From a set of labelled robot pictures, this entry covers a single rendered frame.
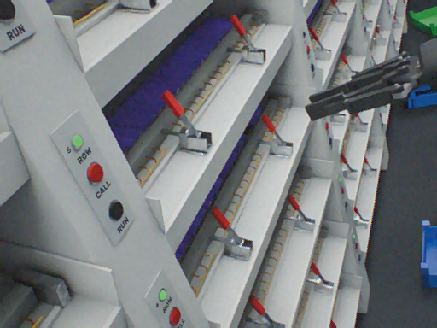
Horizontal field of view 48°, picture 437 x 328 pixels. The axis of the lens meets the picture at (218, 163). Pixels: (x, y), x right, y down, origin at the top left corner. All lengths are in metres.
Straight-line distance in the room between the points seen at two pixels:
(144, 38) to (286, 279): 0.58
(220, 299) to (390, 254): 1.04
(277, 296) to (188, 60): 0.46
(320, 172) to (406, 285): 0.54
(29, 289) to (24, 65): 0.20
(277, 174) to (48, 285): 0.53
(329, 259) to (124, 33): 0.88
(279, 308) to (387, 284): 0.72
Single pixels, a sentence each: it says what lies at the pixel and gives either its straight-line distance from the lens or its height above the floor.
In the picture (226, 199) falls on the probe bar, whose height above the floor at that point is 0.73.
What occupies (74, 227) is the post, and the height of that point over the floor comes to 0.97.
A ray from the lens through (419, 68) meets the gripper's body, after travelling 0.81.
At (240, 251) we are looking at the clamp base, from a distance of 0.74.
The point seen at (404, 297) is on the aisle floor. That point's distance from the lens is 1.55.
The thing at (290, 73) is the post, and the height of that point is 0.77.
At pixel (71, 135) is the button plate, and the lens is 0.43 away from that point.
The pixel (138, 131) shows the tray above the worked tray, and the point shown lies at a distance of 0.66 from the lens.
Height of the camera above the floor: 1.18
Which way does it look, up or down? 30 degrees down
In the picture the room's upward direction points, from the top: 21 degrees counter-clockwise
